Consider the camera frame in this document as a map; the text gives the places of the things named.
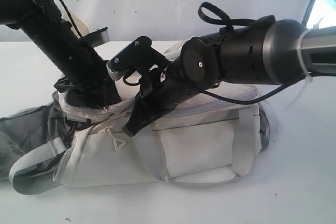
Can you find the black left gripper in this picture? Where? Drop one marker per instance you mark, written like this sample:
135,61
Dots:
94,94

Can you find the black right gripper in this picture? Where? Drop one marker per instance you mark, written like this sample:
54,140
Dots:
159,94

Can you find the white grey duffel bag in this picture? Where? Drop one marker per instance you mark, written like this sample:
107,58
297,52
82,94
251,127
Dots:
203,142

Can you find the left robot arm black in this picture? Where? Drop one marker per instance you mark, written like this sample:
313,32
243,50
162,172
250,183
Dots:
86,79

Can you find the right robot arm black grey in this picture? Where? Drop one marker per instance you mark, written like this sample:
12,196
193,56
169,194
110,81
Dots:
281,54

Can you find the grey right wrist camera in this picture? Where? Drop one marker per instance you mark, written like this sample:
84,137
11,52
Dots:
138,56

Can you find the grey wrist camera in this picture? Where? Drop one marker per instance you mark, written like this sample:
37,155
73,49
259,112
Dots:
138,56
98,37

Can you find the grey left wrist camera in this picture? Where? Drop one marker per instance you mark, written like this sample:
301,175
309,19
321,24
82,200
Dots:
98,37

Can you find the white cable tie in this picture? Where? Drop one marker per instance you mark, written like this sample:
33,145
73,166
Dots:
315,50

